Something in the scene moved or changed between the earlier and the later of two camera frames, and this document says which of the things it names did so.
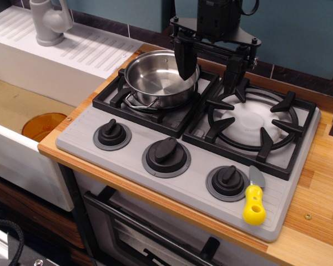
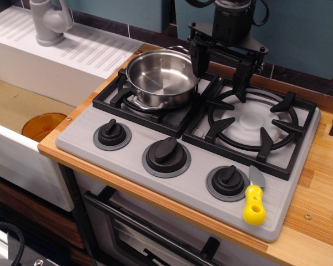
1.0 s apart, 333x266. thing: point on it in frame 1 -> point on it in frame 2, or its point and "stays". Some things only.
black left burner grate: (175, 121) stays
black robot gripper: (217, 30) -> (230, 35)
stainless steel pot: (154, 78) stays
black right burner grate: (263, 128) stays
